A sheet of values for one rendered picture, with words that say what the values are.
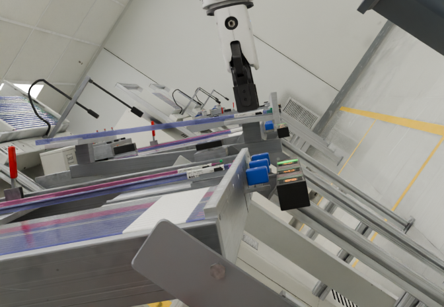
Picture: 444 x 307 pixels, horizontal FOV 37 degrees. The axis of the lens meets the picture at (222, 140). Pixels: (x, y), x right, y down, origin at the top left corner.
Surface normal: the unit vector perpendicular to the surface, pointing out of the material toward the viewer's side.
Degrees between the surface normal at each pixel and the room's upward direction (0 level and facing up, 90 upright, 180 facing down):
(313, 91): 90
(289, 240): 90
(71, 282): 90
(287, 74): 90
